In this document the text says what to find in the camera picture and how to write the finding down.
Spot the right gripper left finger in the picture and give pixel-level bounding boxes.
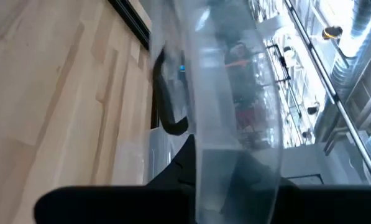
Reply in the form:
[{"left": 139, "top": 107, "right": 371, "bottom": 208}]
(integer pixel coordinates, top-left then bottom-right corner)
[{"left": 34, "top": 133, "right": 197, "bottom": 224}]

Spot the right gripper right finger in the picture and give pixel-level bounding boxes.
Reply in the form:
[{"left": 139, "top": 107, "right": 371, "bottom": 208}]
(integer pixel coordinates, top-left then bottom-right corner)
[{"left": 222, "top": 152, "right": 371, "bottom": 224}]

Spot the clear plastic storage box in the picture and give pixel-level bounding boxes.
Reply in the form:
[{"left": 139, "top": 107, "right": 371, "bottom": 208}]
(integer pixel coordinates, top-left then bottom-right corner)
[{"left": 110, "top": 0, "right": 284, "bottom": 224}]

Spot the long ceiling light bar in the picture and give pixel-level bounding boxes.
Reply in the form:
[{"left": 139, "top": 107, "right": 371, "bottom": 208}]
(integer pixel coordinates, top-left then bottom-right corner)
[{"left": 284, "top": 0, "right": 371, "bottom": 187}]

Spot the person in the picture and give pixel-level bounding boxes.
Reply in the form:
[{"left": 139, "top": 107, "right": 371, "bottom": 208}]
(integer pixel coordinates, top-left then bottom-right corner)
[{"left": 224, "top": 42, "right": 263, "bottom": 103}]

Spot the black background rig frame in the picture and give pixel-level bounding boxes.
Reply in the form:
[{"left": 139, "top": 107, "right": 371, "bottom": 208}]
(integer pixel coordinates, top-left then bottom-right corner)
[{"left": 265, "top": 43, "right": 291, "bottom": 83}]

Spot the black ceiling cable reel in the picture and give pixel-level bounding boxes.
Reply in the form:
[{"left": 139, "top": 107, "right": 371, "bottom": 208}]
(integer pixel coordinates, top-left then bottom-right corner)
[{"left": 321, "top": 26, "right": 344, "bottom": 40}]

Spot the black table frame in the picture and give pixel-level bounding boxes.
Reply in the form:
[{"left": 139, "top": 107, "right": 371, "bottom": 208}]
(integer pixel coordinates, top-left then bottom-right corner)
[{"left": 107, "top": 0, "right": 152, "bottom": 50}]

